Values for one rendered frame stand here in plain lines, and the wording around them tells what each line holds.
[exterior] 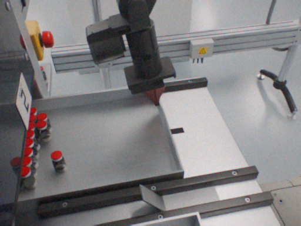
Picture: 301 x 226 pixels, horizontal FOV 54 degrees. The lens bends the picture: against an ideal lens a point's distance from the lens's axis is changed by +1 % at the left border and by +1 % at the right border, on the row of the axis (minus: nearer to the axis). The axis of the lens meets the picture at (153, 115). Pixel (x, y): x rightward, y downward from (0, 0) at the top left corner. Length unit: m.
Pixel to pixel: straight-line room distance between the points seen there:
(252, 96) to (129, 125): 1.61
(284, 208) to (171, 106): 0.77
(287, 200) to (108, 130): 0.89
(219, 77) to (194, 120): 1.64
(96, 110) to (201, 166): 0.28
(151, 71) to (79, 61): 1.05
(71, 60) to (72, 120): 0.92
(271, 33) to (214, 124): 1.22
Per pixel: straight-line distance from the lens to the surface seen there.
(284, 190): 1.38
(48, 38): 0.76
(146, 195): 0.51
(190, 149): 0.63
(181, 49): 1.66
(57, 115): 0.72
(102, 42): 0.56
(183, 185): 0.55
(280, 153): 1.89
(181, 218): 0.51
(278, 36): 1.88
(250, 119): 2.02
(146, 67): 0.59
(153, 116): 0.69
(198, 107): 0.72
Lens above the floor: 1.36
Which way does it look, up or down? 44 degrees down
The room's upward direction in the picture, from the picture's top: straight up
